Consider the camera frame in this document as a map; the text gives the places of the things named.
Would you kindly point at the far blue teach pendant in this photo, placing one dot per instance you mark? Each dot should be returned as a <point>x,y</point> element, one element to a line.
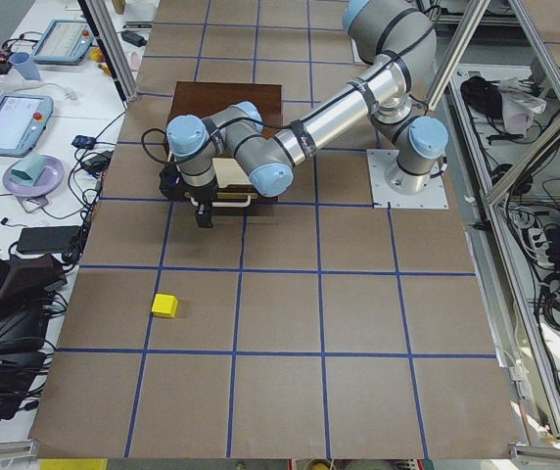
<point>64,42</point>

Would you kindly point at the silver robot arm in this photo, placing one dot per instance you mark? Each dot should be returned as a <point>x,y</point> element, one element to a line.
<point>394,39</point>

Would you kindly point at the purple plate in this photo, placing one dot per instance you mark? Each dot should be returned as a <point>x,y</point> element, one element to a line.
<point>49,180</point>

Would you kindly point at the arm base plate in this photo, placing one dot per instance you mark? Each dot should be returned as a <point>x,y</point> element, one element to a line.
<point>392,188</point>

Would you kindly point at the lilac plastic cup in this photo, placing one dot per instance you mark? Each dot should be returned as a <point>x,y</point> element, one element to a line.
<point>23,63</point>

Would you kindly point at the yellow block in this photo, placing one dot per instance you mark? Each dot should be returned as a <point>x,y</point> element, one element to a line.
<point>164,305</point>

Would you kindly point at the white drawer handle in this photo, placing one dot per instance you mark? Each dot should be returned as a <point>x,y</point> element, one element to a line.
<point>232,203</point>

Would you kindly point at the dark wooden drawer cabinet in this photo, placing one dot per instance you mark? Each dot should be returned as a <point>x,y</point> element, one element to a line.
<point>203,99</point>

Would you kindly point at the diagonal aluminium frame strut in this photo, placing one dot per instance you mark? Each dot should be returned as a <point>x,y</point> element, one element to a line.
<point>455,50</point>

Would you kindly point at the black flat device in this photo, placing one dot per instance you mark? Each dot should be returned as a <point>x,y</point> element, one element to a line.
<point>46,240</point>

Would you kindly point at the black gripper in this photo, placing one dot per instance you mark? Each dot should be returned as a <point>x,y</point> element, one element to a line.
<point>202,195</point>

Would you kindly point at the near blue teach pendant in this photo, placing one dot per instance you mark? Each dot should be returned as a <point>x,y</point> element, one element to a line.
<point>23,119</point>

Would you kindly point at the blue teach pendant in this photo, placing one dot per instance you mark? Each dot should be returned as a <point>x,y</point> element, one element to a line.
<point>64,42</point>
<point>23,119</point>

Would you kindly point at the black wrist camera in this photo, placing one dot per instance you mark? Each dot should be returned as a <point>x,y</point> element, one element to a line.
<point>172,185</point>

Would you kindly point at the aluminium frame post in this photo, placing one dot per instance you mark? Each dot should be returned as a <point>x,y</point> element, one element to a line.
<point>100,22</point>

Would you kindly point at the teal box on plate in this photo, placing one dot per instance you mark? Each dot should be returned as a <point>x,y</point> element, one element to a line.
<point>27,171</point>

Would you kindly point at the small blue device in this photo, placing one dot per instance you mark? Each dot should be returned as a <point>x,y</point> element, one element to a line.
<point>84,142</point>

